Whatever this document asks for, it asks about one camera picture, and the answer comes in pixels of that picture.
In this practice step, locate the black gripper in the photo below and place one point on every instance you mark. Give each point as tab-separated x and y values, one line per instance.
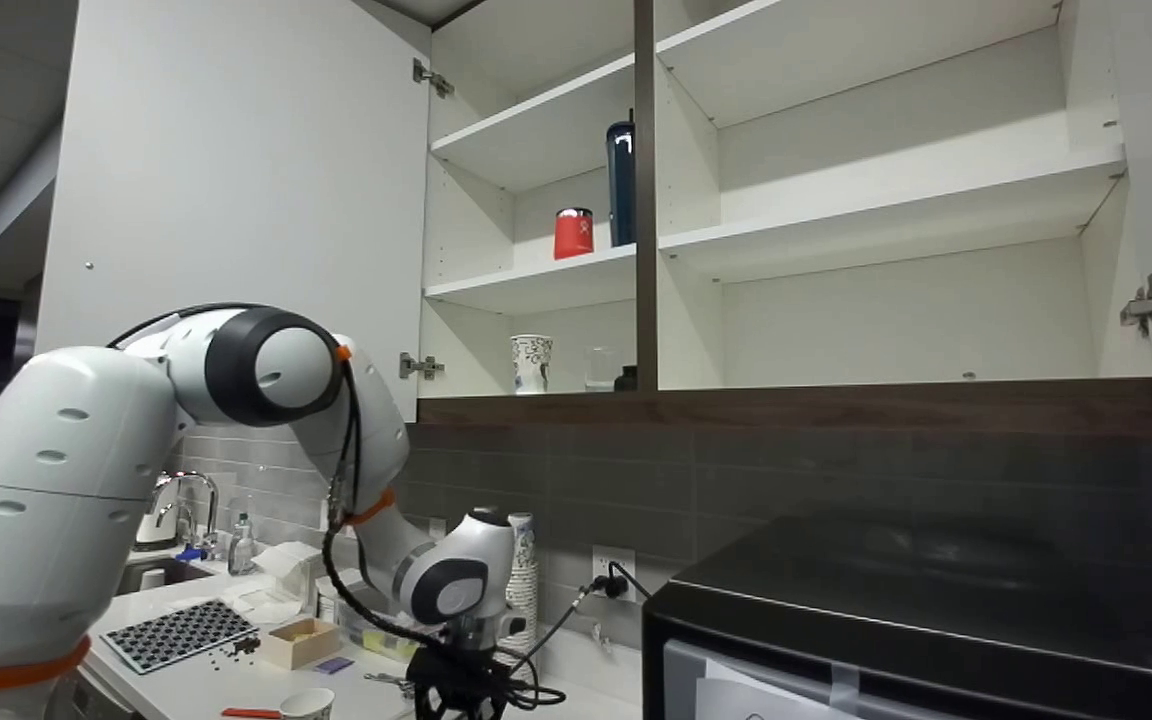
459	687

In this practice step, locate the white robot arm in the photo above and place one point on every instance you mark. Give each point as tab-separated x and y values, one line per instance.
86	438

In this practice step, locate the patterned paper cup in cabinet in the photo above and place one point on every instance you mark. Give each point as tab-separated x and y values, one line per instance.
531	363

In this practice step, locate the small black object in cabinet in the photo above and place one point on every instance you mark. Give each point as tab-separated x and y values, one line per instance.
624	381

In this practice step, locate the red cup on shelf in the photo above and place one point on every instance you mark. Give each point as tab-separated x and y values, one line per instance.
571	232

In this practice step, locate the right white cabinet door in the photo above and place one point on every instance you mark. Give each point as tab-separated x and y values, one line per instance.
242	149

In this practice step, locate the metal cabinet hinge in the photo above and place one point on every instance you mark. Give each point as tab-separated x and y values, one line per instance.
1137	308

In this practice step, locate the small wooden box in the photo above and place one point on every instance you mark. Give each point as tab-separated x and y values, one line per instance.
298	645

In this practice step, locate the electric kettle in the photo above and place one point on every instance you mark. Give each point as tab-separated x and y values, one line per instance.
183	513

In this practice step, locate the black microwave oven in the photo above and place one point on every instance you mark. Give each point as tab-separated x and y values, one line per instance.
898	616

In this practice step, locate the dark blue tumbler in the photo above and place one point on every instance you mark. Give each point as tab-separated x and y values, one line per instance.
623	182

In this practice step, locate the wall power outlet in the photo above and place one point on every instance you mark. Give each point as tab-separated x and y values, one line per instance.
612	575

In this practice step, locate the white wall cabinet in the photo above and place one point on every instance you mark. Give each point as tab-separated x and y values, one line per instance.
829	193

